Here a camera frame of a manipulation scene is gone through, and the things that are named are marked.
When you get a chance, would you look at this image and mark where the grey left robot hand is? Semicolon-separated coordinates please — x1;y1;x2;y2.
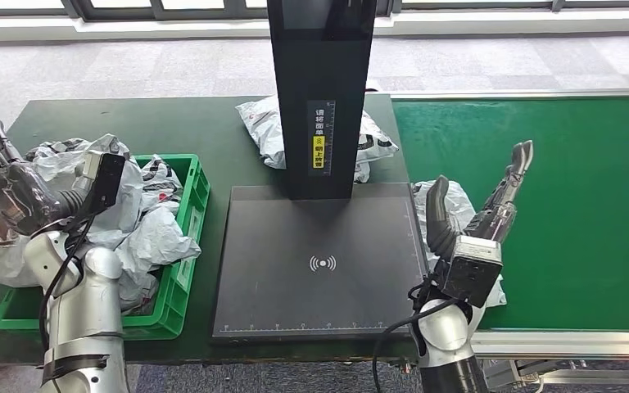
0;118;86;238

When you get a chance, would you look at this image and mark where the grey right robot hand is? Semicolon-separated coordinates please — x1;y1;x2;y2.
425;139;536;263

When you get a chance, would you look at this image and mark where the white parcel bag brown tear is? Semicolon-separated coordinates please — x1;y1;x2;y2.
0;134;145;288

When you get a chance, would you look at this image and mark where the grey parcel bag red lettering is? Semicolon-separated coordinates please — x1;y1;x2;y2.
116;154;202;317

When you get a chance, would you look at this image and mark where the plain white parcel bag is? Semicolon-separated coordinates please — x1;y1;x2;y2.
412;180;508;309

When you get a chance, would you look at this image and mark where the green conveyor belt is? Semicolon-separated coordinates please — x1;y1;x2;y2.
390;96;629;332

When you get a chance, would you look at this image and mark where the black inbound scanner machine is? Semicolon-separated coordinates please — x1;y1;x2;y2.
211;0;431;344

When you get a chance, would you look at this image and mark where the white parcel bag black print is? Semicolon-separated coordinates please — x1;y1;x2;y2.
235;79;400;184

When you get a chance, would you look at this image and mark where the yellow black label strip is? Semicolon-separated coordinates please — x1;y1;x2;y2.
307;99;337;176

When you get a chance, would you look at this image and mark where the green plastic crate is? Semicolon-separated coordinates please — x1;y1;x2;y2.
0;154;211;341

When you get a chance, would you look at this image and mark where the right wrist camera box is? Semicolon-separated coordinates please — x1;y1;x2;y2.
436;234;504;309

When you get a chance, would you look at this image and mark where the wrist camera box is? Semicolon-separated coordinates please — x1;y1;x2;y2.
436;234;504;309
73;151;127;218

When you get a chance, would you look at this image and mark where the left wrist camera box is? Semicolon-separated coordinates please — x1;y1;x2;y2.
73;151;127;218

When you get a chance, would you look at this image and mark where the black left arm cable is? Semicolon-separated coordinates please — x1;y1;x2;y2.
38;214;97;354

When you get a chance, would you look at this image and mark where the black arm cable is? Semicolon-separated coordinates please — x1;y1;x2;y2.
371;279;457;393
38;214;97;354

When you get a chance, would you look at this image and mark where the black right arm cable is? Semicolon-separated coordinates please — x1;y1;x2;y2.
371;279;457;393

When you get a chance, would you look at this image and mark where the dark window frame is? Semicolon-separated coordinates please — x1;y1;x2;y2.
0;0;629;23

